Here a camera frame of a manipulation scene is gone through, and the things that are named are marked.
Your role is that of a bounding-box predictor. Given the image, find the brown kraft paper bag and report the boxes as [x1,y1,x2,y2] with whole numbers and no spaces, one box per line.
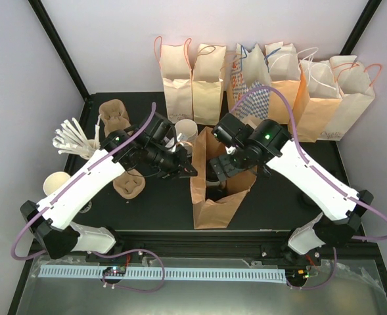
[190,127,256,230]

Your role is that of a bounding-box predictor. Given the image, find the black cup lid stack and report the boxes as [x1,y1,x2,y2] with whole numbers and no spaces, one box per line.
[298,192,317,207]

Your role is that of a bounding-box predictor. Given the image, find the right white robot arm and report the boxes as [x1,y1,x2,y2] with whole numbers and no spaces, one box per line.
[210,114,373,264]

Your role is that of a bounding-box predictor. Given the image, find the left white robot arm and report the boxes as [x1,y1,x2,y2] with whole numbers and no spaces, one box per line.
[20,112,198,262]

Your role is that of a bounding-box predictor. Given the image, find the white paper cup stack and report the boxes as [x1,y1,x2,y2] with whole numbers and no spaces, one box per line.
[175,119,198,157]

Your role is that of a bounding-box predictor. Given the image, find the stacked pulp cup carriers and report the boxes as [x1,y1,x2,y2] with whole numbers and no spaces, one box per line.
[99,99,131,137]

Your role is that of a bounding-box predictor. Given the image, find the cream paper bag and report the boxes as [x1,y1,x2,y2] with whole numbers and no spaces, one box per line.
[192,44,227,125]

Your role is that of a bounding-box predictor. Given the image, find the blue patterned paper bag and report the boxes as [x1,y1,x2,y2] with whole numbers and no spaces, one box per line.
[227,44,271,126]

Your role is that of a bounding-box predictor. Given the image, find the cup of white stirrers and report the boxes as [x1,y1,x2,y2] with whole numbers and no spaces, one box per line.
[52,116,101,160]

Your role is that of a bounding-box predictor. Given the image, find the tilted paper cup stack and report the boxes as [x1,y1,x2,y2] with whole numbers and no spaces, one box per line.
[43,171,70,196]

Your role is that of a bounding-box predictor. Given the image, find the orange white paper bag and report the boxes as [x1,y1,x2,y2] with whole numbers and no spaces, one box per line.
[265,41,301,125]

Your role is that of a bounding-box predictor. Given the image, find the white cream logo bag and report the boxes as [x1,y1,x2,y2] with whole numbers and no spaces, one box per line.
[319,55,382,141]

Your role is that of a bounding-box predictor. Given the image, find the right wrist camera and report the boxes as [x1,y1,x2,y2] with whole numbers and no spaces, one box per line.
[212,113,254,150]

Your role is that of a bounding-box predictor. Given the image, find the white slotted cable duct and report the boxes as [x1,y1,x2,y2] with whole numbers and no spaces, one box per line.
[38,265,286,284]

